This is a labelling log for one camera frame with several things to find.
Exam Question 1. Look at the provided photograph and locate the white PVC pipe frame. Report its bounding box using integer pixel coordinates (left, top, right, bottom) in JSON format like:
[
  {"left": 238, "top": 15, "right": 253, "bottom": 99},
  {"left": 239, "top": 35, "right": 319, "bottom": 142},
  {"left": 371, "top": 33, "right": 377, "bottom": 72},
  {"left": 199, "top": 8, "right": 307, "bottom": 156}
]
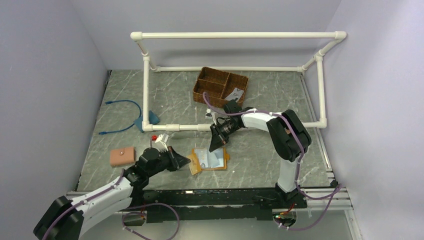
[{"left": 130, "top": 31, "right": 348, "bottom": 132}]

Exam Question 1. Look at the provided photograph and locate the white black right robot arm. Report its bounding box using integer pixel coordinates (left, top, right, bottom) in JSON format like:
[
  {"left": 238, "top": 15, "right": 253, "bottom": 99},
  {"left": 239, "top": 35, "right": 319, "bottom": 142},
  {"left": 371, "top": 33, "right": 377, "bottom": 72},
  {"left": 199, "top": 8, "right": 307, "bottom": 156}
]
[{"left": 209, "top": 100, "right": 312, "bottom": 208}]

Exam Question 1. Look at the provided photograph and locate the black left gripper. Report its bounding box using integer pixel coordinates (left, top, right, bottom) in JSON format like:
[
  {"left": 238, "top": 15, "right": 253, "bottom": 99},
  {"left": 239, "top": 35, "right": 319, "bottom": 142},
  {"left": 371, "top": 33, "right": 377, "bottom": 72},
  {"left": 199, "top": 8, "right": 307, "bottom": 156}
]
[{"left": 147, "top": 145, "right": 190, "bottom": 178}]

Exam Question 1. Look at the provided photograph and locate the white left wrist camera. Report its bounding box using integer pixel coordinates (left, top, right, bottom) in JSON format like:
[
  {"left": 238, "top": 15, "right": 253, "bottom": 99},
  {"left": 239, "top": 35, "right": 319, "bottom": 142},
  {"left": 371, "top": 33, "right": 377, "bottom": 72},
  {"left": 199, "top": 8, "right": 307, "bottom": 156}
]
[{"left": 151, "top": 133, "right": 169, "bottom": 152}]

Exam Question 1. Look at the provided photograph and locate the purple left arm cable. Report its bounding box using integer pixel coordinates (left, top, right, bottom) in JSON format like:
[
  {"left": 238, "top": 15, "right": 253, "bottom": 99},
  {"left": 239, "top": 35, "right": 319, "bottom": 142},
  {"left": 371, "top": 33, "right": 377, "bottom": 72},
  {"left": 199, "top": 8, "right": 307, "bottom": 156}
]
[{"left": 41, "top": 168, "right": 127, "bottom": 240}]

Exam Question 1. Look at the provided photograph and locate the white patterned credit card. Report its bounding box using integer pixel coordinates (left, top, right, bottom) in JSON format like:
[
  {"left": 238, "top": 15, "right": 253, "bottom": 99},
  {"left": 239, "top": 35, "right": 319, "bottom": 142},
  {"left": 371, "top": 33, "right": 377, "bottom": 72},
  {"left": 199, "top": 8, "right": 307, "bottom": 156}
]
[{"left": 225, "top": 87, "right": 245, "bottom": 102}]

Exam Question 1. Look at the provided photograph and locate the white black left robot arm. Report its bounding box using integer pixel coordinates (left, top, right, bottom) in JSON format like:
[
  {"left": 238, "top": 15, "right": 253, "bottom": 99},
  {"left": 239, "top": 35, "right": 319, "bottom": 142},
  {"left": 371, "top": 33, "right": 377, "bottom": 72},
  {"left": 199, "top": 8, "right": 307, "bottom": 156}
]
[{"left": 33, "top": 146, "right": 191, "bottom": 240}]

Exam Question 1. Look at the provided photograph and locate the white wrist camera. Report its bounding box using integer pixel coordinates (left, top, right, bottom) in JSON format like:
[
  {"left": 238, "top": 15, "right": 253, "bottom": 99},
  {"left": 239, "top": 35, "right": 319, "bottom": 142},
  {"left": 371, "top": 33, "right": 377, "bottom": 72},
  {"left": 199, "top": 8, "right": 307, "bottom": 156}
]
[
  {"left": 151, "top": 133, "right": 169, "bottom": 152},
  {"left": 205, "top": 108, "right": 216, "bottom": 121}
]

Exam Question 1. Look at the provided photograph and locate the gold VIP credit card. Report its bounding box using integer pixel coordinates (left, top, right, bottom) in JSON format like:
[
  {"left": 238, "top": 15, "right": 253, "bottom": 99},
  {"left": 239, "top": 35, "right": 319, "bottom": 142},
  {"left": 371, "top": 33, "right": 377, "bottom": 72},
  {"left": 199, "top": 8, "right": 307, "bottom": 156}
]
[{"left": 187, "top": 153, "right": 202, "bottom": 176}]

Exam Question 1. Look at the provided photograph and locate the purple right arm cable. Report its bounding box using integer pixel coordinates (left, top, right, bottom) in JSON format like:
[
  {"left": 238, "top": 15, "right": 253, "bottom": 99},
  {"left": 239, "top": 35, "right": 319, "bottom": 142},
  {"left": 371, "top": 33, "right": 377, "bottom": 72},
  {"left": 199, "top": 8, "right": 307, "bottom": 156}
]
[{"left": 202, "top": 92, "right": 344, "bottom": 206}]

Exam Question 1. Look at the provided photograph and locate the brown woven wicker basket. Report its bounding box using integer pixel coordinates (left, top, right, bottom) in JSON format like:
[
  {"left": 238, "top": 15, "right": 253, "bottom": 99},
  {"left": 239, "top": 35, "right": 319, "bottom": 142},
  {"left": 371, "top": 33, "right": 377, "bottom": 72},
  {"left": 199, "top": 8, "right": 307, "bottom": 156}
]
[{"left": 192, "top": 66, "right": 249, "bottom": 108}]

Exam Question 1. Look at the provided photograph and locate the blue credit cards stack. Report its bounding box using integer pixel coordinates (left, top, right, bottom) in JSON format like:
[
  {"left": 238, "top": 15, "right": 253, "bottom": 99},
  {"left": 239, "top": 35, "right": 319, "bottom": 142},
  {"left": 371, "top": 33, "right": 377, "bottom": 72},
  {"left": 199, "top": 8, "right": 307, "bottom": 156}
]
[{"left": 192, "top": 148, "right": 229, "bottom": 171}]

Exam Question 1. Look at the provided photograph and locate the aluminium extrusion frame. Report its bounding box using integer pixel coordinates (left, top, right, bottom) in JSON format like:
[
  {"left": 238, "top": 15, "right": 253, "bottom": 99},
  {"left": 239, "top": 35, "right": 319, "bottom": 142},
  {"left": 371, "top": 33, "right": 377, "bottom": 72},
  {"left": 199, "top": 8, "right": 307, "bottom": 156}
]
[{"left": 52, "top": 188, "right": 364, "bottom": 240}]

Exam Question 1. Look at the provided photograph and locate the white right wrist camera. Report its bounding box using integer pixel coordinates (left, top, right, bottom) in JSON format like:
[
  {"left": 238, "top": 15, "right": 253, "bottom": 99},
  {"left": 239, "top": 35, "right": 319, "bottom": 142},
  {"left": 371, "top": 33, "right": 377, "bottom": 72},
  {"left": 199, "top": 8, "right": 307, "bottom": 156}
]
[{"left": 205, "top": 108, "right": 216, "bottom": 121}]

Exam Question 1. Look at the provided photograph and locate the orange card holder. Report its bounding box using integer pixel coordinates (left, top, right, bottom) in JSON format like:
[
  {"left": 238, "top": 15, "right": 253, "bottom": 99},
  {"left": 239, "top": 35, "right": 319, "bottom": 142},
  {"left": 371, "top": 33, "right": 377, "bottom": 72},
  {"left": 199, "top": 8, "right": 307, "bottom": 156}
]
[{"left": 187, "top": 147, "right": 230, "bottom": 175}]

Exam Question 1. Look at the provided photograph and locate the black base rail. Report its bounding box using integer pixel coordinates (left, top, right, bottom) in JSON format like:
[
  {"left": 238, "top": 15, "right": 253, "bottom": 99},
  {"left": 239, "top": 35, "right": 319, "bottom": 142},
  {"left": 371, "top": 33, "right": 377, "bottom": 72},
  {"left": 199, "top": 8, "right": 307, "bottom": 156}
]
[{"left": 124, "top": 187, "right": 308, "bottom": 223}]

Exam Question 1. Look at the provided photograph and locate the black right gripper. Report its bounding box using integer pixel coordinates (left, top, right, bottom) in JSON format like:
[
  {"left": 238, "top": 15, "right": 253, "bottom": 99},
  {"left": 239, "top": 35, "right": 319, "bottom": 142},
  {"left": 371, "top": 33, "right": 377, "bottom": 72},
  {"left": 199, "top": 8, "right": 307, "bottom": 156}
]
[{"left": 209, "top": 119, "right": 241, "bottom": 152}]

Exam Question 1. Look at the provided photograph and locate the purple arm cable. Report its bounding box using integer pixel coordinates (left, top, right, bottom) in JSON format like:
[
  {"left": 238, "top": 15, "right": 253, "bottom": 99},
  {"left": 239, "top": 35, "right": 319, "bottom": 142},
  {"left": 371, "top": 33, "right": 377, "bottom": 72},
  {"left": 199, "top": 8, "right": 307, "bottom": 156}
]
[
  {"left": 41, "top": 168, "right": 127, "bottom": 240},
  {"left": 202, "top": 92, "right": 344, "bottom": 206}
]

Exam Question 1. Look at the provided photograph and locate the teal blue pouch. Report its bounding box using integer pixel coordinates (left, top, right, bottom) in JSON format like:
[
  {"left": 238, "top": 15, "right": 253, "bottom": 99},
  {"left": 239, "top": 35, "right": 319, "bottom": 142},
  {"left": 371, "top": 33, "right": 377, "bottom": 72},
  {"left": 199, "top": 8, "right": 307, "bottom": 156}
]
[{"left": 133, "top": 110, "right": 160, "bottom": 133}]

